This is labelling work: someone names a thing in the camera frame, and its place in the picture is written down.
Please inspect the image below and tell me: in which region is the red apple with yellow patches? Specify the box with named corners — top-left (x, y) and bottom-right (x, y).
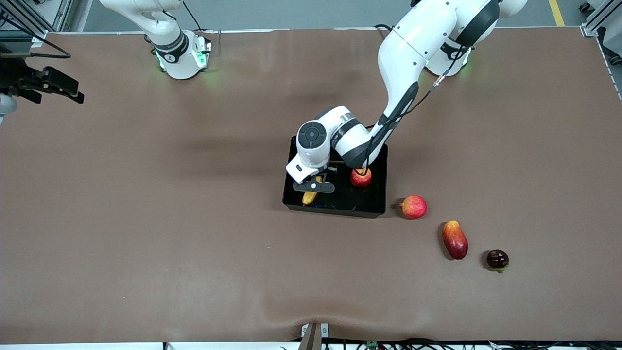
top-left (350, 167), bottom-right (373, 188)

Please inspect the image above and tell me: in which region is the yellow banana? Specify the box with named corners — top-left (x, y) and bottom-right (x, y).
top-left (302, 176), bottom-right (323, 205)

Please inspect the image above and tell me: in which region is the black plastic box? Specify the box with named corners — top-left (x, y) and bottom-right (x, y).
top-left (282, 136), bottom-right (389, 219)

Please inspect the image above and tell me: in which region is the plain red apple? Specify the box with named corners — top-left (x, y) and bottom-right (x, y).
top-left (399, 195), bottom-right (429, 220)

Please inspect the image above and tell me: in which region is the table cover mat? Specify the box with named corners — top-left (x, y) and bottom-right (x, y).
top-left (0, 27), bottom-right (622, 343)

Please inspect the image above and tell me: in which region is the red orange mango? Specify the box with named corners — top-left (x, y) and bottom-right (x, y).
top-left (442, 220), bottom-right (469, 260)

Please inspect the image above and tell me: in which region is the dark purple mangosteen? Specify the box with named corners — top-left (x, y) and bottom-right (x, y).
top-left (486, 249), bottom-right (510, 273)

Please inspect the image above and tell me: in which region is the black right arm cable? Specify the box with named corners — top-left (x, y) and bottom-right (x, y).
top-left (0, 15), bottom-right (72, 60)

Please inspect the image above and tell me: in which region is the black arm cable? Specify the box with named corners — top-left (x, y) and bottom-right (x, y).
top-left (354, 45), bottom-right (473, 176)
top-left (0, 15), bottom-right (72, 60)

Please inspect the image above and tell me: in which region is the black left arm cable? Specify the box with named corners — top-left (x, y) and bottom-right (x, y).
top-left (354, 45), bottom-right (473, 176)

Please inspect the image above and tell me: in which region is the black right base cable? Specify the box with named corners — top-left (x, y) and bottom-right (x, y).
top-left (183, 0), bottom-right (205, 31)

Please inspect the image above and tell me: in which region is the metal bracket with brown bar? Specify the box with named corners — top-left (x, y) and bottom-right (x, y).
top-left (299, 322), bottom-right (329, 350)

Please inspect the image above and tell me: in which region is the aluminium frame with caster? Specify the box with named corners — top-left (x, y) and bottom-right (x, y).
top-left (580, 0), bottom-right (622, 66)

